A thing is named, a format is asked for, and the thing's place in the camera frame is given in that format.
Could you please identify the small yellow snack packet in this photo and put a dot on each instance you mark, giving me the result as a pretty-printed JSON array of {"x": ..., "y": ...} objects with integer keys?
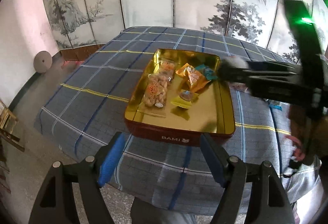
[{"x": 185, "y": 98}]

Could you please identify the round grey stone disc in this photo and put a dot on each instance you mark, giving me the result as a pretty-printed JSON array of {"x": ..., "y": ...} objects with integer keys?
[{"x": 43, "y": 61}]

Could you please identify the small wooden stool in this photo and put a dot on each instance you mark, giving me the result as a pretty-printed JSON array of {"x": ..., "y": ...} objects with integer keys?
[{"x": 9, "y": 121}]

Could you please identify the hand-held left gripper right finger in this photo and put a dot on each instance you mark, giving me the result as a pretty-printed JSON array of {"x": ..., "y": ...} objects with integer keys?
[{"x": 214, "y": 160}]

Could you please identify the blue plaid tablecloth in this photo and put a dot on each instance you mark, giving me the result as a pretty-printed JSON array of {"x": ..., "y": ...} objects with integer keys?
[{"x": 102, "y": 80}]

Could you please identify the clear bag of fried twists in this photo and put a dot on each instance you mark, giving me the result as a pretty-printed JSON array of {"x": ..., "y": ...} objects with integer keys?
[
  {"x": 166, "y": 68},
  {"x": 155, "y": 90}
]

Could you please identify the red tin box gold interior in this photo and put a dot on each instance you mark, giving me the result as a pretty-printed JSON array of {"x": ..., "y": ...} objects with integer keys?
[{"x": 205, "y": 116}]

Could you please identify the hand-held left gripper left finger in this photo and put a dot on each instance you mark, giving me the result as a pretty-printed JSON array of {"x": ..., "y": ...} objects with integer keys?
[{"x": 111, "y": 162}]

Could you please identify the orange snack packet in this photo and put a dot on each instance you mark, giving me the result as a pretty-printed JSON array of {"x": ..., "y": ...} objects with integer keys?
[{"x": 193, "y": 78}]

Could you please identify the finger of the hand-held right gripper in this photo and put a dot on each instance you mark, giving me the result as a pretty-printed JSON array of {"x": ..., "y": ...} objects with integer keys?
[
  {"x": 261, "y": 67},
  {"x": 235, "y": 78}
]

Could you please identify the person's right hand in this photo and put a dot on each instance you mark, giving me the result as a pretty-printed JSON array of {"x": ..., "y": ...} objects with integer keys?
[{"x": 297, "y": 151}]

